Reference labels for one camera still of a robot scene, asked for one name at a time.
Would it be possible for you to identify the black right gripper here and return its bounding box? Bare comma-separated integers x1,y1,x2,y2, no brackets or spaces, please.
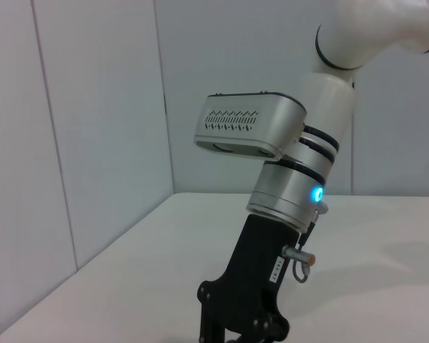
198,213,304,343

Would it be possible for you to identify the right gripper cable with connector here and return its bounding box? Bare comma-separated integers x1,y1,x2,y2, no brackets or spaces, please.
283,201,330,284

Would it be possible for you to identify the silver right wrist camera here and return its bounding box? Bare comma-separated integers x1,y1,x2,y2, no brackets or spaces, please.
193,91,307,161

